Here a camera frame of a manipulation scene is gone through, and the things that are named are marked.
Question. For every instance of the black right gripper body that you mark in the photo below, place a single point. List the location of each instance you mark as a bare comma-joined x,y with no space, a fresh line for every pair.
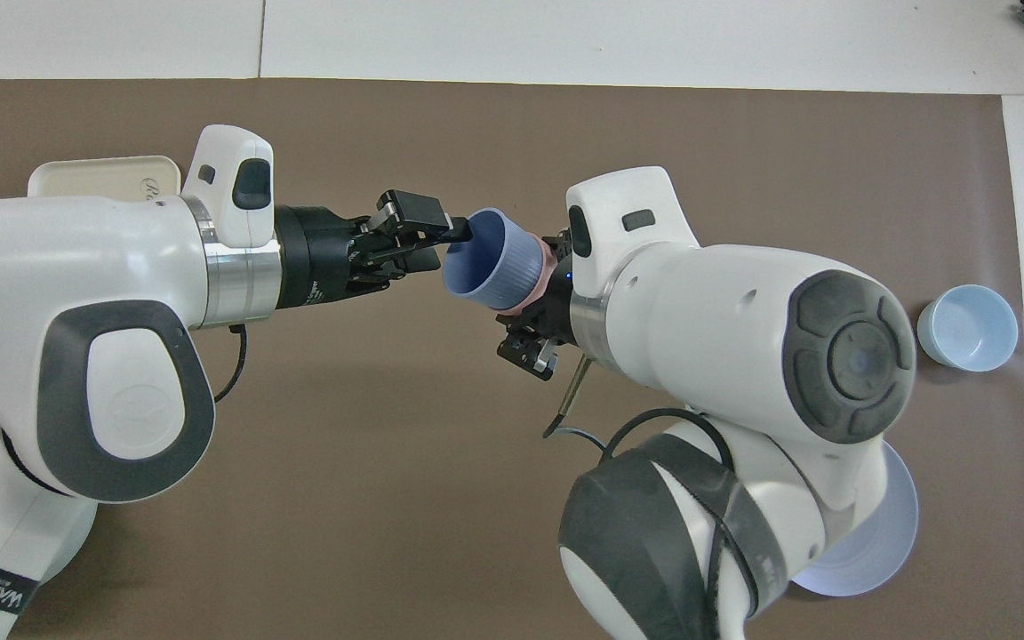
556,302

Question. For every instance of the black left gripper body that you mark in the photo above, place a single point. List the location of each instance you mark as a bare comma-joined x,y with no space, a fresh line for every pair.
316,258

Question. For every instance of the blue plastic cup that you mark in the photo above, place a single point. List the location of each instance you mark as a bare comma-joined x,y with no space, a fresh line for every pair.
494,258

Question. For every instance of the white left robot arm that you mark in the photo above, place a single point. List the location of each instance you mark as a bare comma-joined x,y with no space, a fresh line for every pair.
76,258

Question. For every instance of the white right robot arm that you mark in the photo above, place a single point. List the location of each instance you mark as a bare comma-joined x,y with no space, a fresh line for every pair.
725,320

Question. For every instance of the cream rabbit print tray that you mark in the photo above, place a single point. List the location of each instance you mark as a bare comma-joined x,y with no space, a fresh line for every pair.
94,176

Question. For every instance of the brown table mat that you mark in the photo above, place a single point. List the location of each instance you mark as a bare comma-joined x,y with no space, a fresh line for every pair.
388,533

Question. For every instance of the light blue bowl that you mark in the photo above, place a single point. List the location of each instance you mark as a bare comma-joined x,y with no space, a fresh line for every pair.
970,324

